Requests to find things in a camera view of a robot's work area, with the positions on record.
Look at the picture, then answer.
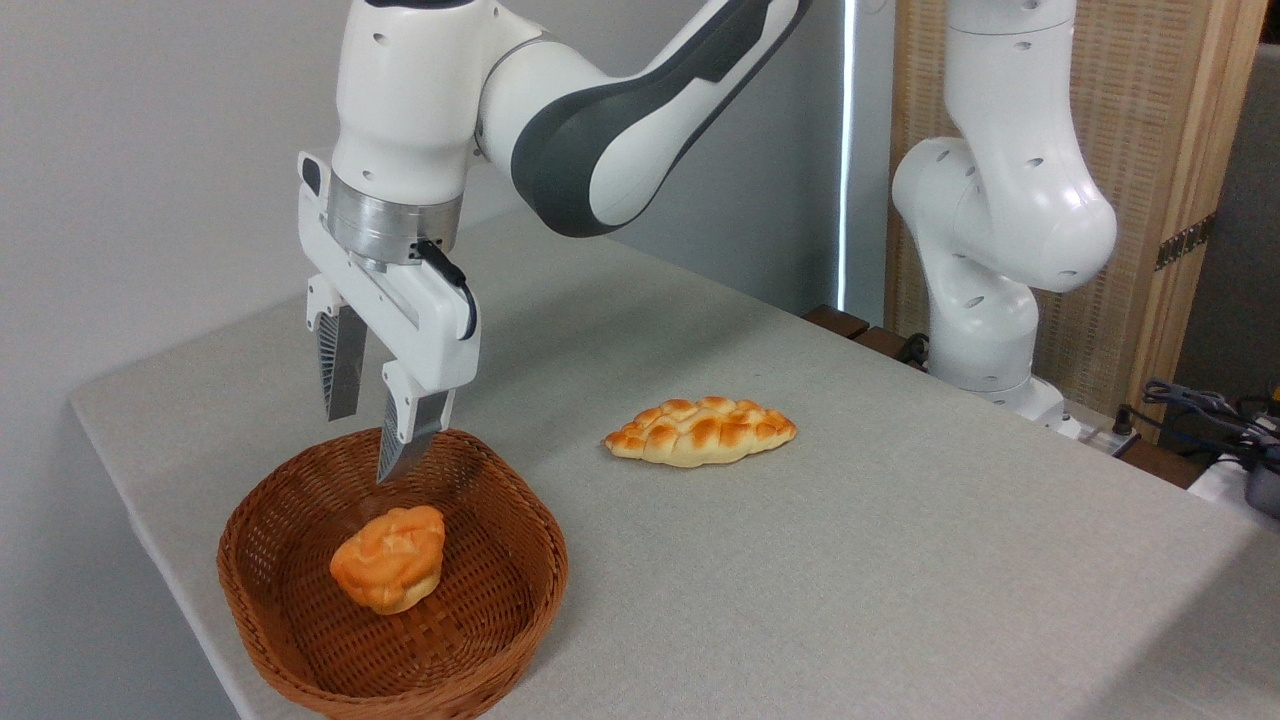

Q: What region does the grey box with white cloth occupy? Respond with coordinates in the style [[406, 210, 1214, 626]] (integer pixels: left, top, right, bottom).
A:
[[1188, 452, 1280, 533]]

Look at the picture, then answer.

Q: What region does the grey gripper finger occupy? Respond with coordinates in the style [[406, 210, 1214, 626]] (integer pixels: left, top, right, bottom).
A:
[[375, 359, 457, 486], [306, 274, 370, 423]]

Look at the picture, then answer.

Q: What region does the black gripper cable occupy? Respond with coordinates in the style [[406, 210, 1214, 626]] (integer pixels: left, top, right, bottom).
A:
[[413, 238, 479, 342]]

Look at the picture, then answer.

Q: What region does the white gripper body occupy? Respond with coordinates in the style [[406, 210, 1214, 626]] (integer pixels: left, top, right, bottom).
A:
[[297, 151, 483, 395]]

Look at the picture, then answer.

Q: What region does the round orange bread bun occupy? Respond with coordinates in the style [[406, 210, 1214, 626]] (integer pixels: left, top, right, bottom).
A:
[[328, 504, 448, 616]]

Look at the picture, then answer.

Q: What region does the grey tablecloth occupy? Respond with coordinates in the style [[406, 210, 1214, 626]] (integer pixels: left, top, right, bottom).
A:
[[69, 205, 1280, 720]]

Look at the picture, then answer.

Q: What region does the dark blue cable bundle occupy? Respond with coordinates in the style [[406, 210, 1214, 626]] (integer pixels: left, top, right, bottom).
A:
[[1139, 377, 1280, 473]]

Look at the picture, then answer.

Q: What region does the brown wicker basket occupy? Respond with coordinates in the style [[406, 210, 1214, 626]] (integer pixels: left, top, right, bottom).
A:
[[217, 427, 570, 720]]

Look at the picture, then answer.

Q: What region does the long braided bread loaf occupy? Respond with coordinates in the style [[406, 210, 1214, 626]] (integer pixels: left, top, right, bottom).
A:
[[602, 396, 799, 470]]

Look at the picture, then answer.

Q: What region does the white power strip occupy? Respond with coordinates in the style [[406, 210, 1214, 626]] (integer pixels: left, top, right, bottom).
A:
[[1058, 402, 1143, 459]]

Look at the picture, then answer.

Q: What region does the metal screen hinge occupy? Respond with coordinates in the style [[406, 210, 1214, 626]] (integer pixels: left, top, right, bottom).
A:
[[1154, 212, 1218, 272]]

